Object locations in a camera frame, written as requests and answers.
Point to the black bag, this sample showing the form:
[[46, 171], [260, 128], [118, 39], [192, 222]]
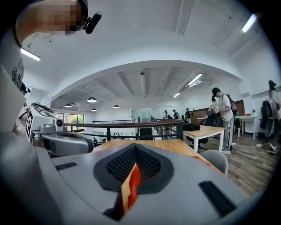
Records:
[[191, 127]]

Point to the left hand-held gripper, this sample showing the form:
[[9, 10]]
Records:
[[41, 114]]

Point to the black office chair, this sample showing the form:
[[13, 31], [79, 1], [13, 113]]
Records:
[[266, 116]]

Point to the person's grey t-shirt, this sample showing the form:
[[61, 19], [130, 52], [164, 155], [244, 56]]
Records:
[[8, 77]]

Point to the black metal railing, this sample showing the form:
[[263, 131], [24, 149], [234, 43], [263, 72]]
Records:
[[123, 124]]

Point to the black head-worn camera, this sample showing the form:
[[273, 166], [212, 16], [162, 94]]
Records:
[[93, 22]]

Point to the person's head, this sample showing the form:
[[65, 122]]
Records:
[[33, 24]]

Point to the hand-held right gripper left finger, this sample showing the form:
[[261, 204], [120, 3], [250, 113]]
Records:
[[83, 186]]

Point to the grey chair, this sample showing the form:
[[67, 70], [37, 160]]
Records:
[[215, 159]]

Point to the beige storage bag red lining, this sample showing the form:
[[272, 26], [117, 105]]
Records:
[[134, 186]]

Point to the ceiling tube light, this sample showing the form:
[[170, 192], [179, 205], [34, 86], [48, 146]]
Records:
[[249, 23], [30, 54], [177, 95], [195, 79]]

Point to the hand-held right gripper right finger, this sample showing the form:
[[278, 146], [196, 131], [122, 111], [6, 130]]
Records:
[[186, 193]]

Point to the wooden table white legs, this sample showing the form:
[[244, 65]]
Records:
[[204, 130]]

